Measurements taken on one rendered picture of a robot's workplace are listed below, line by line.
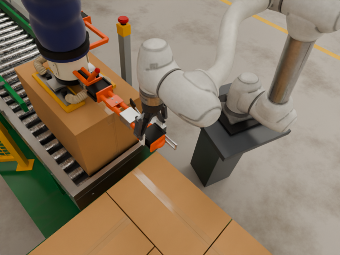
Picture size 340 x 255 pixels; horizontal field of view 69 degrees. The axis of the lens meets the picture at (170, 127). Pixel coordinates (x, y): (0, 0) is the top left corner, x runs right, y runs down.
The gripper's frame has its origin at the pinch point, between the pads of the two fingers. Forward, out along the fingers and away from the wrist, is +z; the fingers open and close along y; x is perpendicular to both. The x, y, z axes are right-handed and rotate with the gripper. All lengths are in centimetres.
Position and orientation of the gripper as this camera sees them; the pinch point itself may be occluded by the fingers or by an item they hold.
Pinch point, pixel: (150, 133)
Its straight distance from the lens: 99.7
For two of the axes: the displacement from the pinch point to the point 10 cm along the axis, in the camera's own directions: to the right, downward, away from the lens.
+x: 6.9, 6.1, -3.9
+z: -0.9, 6.1, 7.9
